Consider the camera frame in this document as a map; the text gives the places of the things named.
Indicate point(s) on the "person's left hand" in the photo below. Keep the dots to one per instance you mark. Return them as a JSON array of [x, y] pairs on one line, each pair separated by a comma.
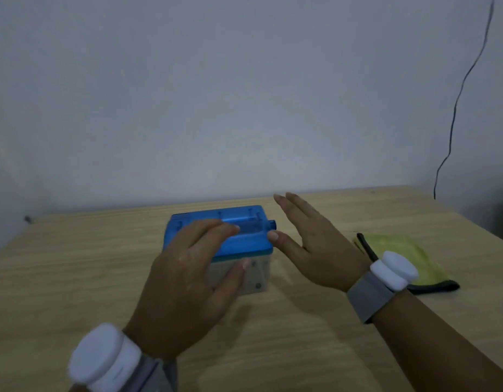
[[178, 289]]

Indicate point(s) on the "person's right hand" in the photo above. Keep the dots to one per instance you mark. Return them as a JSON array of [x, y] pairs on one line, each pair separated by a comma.
[[325, 253]]

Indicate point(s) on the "person's left thumb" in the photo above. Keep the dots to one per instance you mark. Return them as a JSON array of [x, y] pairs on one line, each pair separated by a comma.
[[234, 277]]

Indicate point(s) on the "person's right thumb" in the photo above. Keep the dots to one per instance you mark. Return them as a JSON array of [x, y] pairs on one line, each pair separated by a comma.
[[286, 244]]

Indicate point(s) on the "clear box with blue lid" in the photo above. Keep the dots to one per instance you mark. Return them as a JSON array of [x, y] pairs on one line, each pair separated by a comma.
[[253, 240]]

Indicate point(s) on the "person's right forearm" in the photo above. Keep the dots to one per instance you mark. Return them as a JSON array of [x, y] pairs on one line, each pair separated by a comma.
[[439, 347]]

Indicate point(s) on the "yellow-green cloth with black trim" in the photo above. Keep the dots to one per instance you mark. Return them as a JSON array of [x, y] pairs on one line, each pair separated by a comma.
[[402, 245]]

